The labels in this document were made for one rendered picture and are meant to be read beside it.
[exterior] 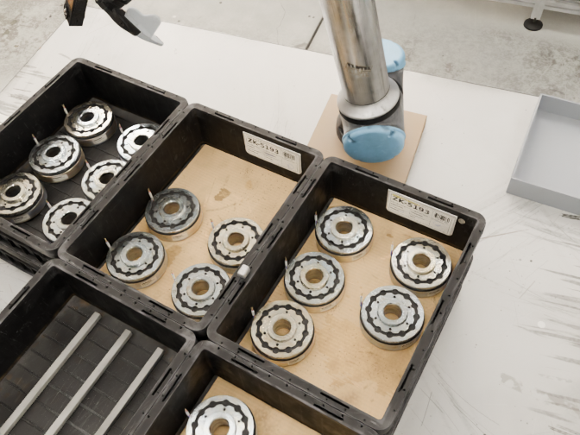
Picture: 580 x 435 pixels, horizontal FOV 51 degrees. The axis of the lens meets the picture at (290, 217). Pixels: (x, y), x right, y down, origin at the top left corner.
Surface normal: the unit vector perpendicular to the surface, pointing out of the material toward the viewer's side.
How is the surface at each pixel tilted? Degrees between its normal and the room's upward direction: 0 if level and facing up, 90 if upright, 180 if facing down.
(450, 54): 0
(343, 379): 0
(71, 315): 0
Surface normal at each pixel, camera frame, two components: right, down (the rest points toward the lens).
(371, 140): -0.05, 0.89
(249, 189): -0.06, -0.57
